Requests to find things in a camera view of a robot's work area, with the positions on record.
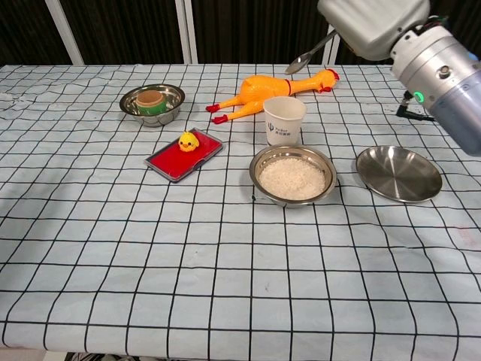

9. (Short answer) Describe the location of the white paper cup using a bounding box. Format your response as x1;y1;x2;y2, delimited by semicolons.
262;96;307;147

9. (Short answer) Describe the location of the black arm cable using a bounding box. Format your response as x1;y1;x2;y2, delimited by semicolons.
397;89;435;122

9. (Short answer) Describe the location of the metal spoon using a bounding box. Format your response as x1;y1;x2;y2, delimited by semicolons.
284;30;338;75

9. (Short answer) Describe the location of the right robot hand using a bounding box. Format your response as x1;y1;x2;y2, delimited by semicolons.
316;0;431;61

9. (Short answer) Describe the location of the steel bowl holding rice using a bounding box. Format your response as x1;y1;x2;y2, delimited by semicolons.
249;144;338;209

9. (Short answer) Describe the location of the slanted white frame post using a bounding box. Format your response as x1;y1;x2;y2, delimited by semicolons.
44;0;85;66

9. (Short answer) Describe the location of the green tape roll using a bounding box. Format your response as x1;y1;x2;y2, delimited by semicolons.
135;91;167;116

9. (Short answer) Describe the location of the steel plate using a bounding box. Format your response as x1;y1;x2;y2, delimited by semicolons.
355;145;443;204

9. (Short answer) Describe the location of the white rice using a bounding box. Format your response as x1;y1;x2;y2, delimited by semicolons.
259;158;326;202

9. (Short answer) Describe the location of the steel bowl holding tape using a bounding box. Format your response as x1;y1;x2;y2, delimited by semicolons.
119;84;186;129

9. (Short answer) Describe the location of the checked light blue tablecloth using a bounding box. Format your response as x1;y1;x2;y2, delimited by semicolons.
0;62;481;357

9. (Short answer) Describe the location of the black white patterned item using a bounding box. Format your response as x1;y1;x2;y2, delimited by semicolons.
65;351;127;361

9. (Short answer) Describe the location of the orange rubber chicken toy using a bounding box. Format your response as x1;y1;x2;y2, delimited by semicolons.
205;68;340;125

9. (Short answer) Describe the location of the red ink pad case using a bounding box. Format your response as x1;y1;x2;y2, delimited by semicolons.
144;127;224;184

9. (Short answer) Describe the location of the yellow chick toy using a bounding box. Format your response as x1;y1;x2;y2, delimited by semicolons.
177;130;200;153

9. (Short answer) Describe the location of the black curtain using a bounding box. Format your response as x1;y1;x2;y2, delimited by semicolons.
0;0;481;68

